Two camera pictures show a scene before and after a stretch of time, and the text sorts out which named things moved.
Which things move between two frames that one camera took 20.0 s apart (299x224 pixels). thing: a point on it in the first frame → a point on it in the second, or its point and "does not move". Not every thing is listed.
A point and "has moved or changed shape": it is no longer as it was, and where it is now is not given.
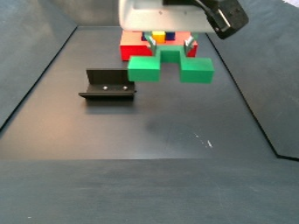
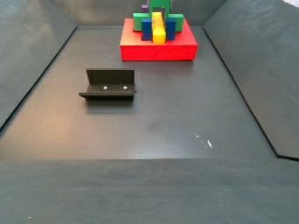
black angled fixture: x=108 y=84 does not move
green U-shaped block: x=196 y=70 has moved or changed shape
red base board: x=134 y=46 does not move
